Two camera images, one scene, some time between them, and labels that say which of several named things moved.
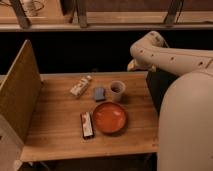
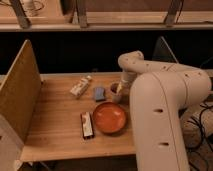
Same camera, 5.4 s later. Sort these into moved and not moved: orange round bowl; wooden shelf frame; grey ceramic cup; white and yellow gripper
Moved: white and yellow gripper
Not moved: grey ceramic cup; orange round bowl; wooden shelf frame
